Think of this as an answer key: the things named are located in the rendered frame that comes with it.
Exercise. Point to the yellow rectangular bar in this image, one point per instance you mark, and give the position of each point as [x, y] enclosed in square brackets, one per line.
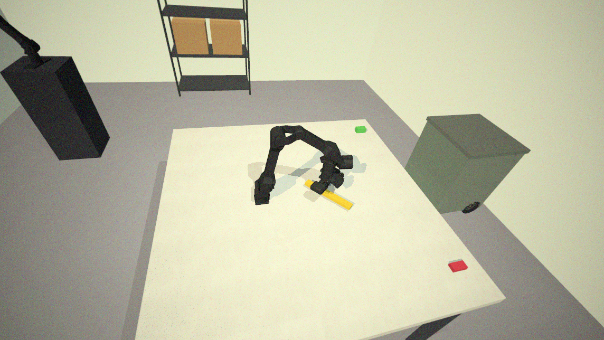
[330, 195]

